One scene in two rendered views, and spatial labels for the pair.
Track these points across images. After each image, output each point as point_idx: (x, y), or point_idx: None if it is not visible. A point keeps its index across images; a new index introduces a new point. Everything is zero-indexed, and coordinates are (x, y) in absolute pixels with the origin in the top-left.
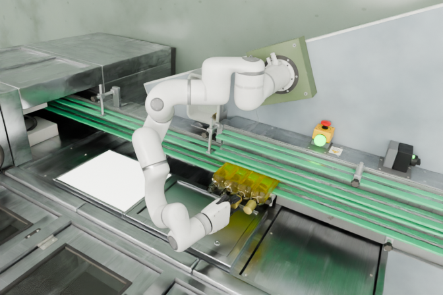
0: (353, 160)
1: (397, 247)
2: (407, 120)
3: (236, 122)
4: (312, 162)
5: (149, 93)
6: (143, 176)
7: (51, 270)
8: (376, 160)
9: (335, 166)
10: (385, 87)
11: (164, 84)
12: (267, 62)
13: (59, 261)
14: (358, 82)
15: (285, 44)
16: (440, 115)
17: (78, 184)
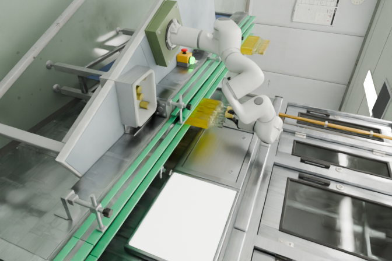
0: (202, 57)
1: None
2: (195, 24)
3: (162, 93)
4: (205, 71)
5: (258, 70)
6: (181, 192)
7: (305, 227)
8: (199, 52)
9: (206, 64)
10: (189, 11)
11: (251, 60)
12: (167, 30)
13: (295, 226)
14: (183, 16)
15: (172, 9)
16: (200, 13)
17: (210, 246)
